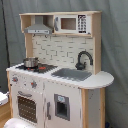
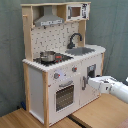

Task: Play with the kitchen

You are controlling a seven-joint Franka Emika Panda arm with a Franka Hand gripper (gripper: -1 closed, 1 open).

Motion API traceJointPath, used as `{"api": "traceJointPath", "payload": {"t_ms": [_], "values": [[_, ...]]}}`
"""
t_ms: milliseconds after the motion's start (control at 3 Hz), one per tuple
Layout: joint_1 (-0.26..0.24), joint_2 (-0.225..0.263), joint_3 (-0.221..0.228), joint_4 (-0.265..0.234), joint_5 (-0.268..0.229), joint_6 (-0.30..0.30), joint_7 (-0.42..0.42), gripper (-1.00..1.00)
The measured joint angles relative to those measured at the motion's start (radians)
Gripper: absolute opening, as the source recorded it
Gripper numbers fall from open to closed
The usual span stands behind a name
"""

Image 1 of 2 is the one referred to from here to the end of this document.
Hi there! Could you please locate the white oven door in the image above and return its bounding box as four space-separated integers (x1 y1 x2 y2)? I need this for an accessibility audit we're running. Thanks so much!
11 86 44 128

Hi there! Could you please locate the black toy faucet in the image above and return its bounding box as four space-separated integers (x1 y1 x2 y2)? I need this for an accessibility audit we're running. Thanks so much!
75 51 93 70

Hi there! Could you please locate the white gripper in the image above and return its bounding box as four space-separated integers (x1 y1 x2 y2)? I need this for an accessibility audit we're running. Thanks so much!
0 92 8 106

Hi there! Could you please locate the left red stove knob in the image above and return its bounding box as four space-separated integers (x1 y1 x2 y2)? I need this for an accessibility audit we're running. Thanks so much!
12 77 18 82

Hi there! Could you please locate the wooden toy kitchen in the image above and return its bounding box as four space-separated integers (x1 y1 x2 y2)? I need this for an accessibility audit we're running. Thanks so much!
7 11 114 128

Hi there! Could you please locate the grey toy sink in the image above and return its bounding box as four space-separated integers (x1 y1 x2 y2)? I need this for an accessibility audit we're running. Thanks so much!
52 68 92 81

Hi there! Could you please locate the grey ice dispenser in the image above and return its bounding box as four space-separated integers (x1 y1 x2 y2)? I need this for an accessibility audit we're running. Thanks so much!
54 94 70 120

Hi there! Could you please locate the grey cabinet door handle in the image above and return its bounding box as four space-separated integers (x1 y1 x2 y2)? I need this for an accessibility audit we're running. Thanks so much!
47 102 51 120

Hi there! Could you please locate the white toy microwave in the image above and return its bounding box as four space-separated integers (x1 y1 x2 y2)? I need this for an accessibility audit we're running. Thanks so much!
54 14 91 34

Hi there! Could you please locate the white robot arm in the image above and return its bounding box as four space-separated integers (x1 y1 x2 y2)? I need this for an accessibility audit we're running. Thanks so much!
0 92 32 128

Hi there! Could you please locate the red stove knob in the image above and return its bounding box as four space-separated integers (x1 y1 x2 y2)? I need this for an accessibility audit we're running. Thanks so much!
31 81 37 88
12 77 18 82

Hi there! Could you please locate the grey range hood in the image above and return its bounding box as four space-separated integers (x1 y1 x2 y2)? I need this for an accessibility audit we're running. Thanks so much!
24 16 53 34

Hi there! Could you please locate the right red stove knob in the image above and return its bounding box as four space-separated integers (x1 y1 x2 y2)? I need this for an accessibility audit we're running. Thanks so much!
31 81 37 88

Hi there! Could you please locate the silver toy pot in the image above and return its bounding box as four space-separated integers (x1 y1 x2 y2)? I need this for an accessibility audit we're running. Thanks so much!
23 57 38 68

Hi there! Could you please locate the black toy stovetop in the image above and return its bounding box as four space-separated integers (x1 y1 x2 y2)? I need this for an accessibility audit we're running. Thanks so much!
18 63 55 73

